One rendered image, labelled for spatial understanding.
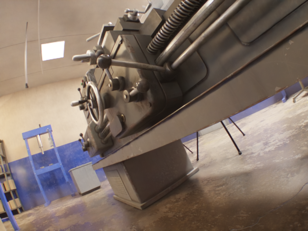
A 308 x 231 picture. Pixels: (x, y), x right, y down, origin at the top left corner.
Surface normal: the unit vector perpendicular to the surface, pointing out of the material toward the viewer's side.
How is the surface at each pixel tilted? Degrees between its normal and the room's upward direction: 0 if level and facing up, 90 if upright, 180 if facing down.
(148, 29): 90
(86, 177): 90
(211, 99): 90
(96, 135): 90
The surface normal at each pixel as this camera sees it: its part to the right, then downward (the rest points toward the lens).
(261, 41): -0.77, 0.25
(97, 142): 0.48, -0.36
